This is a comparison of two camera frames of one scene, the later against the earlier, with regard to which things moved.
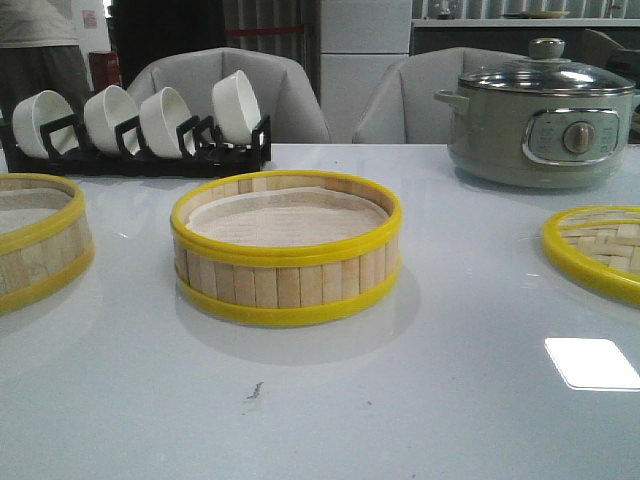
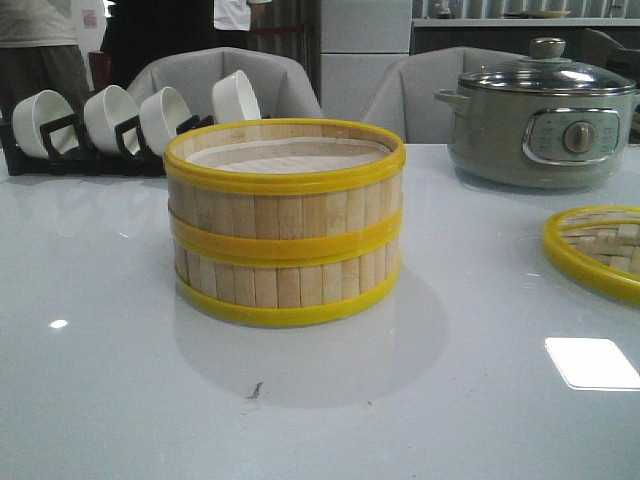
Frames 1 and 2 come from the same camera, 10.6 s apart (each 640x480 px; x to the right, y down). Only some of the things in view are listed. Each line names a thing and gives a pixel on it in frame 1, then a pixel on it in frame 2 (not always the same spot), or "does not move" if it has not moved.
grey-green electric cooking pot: (527, 139) does not move
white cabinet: (359, 42) does not move
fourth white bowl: (236, 110) does not move
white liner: (22, 206) to (287, 154)
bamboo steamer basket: (46, 240) to (285, 192)
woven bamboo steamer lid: (598, 247) does not move
